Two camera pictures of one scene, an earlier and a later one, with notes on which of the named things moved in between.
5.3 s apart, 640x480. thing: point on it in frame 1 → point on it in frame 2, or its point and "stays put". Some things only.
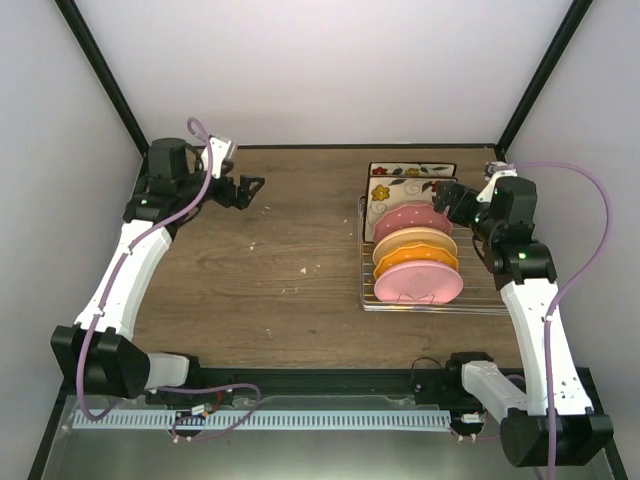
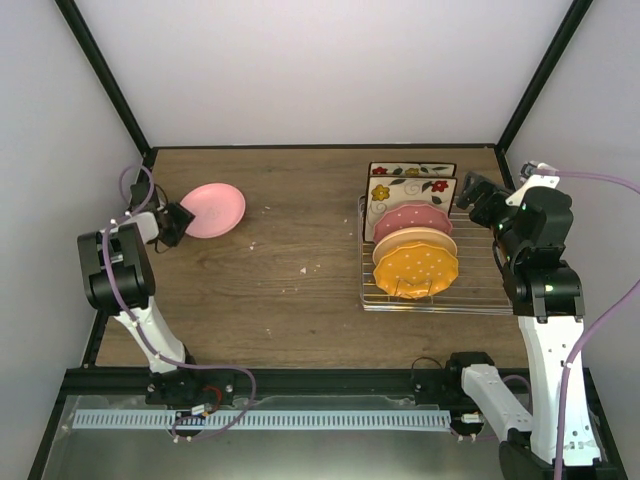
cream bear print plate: [416, 236] stays put
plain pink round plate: [418, 282] → [218, 209]
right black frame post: [545, 71] stays put
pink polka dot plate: [410, 216] stays put
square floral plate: [383, 191] stays put
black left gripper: [242, 200] → [185, 218]
